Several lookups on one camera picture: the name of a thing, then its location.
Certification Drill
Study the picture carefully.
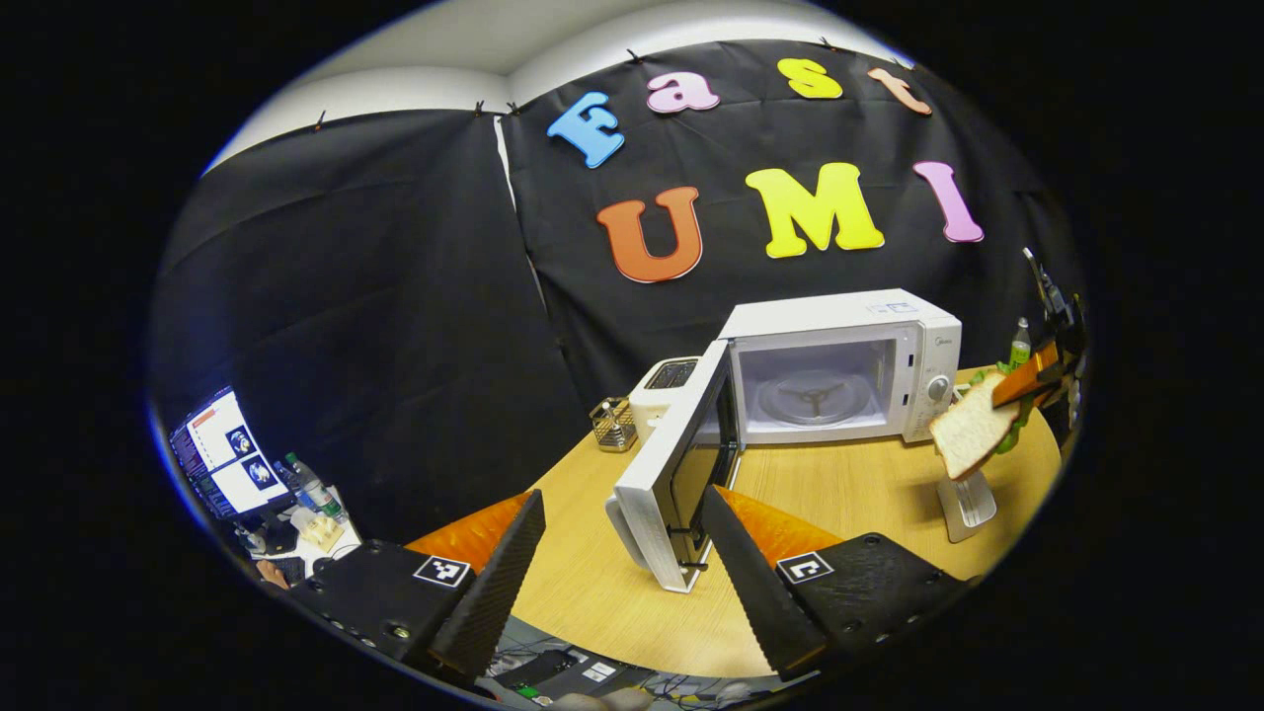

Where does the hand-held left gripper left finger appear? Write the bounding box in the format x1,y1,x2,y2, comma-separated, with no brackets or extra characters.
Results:
286,489,547,687

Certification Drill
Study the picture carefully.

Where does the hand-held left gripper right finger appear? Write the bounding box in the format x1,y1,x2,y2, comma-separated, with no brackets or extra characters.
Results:
701,484,974,682

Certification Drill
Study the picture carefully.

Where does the white bread slice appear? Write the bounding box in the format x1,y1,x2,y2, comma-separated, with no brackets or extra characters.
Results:
928,363,1038,483

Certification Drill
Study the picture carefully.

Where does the white microwave oven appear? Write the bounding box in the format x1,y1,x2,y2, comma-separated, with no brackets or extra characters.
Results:
605,288,964,593

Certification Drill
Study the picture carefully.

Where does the white rectangular tray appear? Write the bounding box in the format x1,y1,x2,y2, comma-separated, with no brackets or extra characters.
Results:
936,469,998,544

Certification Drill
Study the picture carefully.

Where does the beige wooden object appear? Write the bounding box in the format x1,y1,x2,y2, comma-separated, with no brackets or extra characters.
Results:
299,513,345,554

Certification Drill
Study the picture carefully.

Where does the glass turntable plate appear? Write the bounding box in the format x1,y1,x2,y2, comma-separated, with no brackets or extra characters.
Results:
755,368,875,428

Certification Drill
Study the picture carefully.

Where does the clear plastic water bottle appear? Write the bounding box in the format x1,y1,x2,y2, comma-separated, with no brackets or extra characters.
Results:
284,452,349,524

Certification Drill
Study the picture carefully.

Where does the white toaster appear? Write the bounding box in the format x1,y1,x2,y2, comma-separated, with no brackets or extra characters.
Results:
628,356,704,445

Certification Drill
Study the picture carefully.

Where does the computer monitor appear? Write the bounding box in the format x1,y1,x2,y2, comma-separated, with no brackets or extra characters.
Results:
168,387,292,519

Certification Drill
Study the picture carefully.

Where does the black backdrop cloth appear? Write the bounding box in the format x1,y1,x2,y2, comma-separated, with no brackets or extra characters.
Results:
148,39,1087,544

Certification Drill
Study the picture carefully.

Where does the wire mesh basket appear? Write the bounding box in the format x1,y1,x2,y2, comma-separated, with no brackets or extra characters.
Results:
590,397,638,453

